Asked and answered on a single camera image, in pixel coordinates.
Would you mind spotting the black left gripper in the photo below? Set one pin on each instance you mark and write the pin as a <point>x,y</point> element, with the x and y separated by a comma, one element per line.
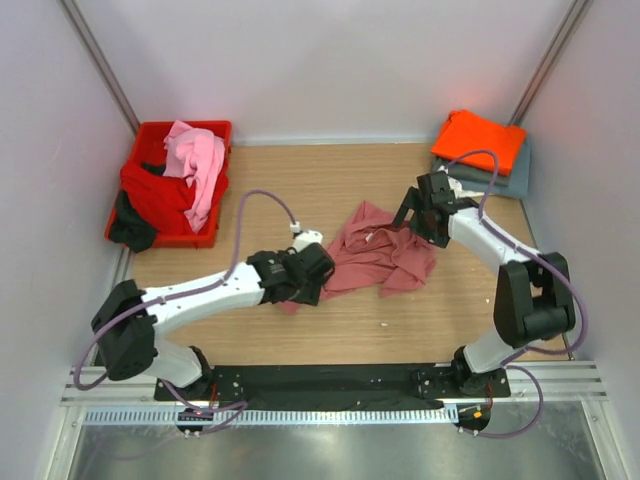
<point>311,294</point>

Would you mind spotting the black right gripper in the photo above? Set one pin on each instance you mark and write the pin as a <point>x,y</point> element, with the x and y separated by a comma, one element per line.
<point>414,201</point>

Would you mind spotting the dusty rose t-shirt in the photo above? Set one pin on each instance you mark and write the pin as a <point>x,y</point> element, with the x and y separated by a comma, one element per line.
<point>368,250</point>

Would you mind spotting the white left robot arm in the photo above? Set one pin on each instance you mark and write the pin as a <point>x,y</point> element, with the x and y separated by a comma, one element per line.
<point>133,324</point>

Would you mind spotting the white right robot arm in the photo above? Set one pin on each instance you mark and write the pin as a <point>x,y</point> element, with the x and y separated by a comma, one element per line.
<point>533,302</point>

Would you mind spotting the folded grey t-shirt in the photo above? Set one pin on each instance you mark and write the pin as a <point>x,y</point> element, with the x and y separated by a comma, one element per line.
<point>470,177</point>

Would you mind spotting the folded orange t-shirt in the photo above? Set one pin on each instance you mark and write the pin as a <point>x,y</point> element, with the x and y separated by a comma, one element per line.
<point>464,131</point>

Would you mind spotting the folded blue-grey t-shirt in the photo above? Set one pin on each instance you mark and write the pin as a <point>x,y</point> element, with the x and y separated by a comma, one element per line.
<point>518,184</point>

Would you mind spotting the red t-shirt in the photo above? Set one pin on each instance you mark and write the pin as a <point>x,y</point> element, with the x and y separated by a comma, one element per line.
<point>162,201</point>

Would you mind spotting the light pink t-shirt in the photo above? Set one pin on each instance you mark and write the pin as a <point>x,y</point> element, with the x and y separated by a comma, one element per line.
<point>195,155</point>

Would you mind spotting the black t-shirt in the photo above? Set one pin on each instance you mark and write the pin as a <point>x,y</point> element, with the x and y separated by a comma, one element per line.
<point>129,228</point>

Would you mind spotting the red plastic bin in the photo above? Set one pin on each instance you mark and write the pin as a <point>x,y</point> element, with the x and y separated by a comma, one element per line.
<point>149,149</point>

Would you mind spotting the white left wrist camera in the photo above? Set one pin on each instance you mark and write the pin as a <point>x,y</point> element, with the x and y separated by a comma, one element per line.
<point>303,238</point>

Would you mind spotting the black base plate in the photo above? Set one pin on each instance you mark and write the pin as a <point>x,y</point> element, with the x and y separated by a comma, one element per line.
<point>337,388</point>

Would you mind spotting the slotted white cable duct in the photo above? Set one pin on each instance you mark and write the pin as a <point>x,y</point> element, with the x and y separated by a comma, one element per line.
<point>175,416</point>

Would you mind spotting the aluminium frame rail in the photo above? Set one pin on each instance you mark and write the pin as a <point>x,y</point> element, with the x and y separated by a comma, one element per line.
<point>99,60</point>

